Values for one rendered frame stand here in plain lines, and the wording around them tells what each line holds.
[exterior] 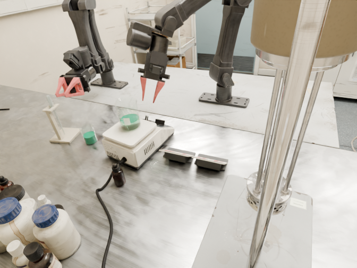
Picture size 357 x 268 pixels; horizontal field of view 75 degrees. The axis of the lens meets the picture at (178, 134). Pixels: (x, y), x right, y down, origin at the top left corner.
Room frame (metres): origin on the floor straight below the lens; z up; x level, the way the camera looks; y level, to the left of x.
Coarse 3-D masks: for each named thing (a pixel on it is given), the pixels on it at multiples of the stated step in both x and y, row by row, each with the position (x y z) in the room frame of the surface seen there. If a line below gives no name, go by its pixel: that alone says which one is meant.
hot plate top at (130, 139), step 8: (144, 120) 0.61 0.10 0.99; (112, 128) 0.58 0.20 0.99; (120, 128) 0.57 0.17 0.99; (144, 128) 0.56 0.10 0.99; (152, 128) 0.56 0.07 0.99; (104, 136) 0.54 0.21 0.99; (112, 136) 0.54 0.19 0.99; (120, 136) 0.53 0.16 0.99; (128, 136) 0.53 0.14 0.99; (136, 136) 0.53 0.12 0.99; (144, 136) 0.53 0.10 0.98; (128, 144) 0.49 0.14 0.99; (136, 144) 0.50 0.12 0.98
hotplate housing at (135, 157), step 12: (156, 132) 0.57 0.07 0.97; (168, 132) 0.61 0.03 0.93; (108, 144) 0.53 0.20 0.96; (120, 144) 0.52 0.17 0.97; (144, 144) 0.52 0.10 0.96; (156, 144) 0.56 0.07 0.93; (108, 156) 0.55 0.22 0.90; (120, 156) 0.51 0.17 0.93; (132, 156) 0.48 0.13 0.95; (144, 156) 0.51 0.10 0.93
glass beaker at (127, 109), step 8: (120, 104) 0.60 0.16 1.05; (128, 104) 0.61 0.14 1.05; (136, 104) 0.57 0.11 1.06; (120, 112) 0.55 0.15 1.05; (128, 112) 0.55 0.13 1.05; (136, 112) 0.57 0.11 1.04; (120, 120) 0.56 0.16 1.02; (128, 120) 0.55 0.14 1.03; (136, 120) 0.56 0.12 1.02; (128, 128) 0.55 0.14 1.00; (136, 128) 0.56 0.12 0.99
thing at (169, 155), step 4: (168, 148) 0.56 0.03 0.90; (172, 148) 0.56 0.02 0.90; (168, 152) 0.50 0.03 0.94; (172, 152) 0.50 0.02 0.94; (180, 152) 0.54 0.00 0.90; (184, 152) 0.54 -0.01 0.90; (188, 152) 0.53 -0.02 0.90; (192, 152) 0.53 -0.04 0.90; (168, 156) 0.51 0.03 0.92; (172, 156) 0.51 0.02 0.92; (176, 156) 0.50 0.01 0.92; (180, 156) 0.49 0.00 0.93; (184, 156) 0.49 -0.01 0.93; (188, 156) 0.48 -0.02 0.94; (176, 160) 0.50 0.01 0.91; (180, 160) 0.49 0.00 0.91; (184, 160) 0.49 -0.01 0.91; (188, 160) 0.50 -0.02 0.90
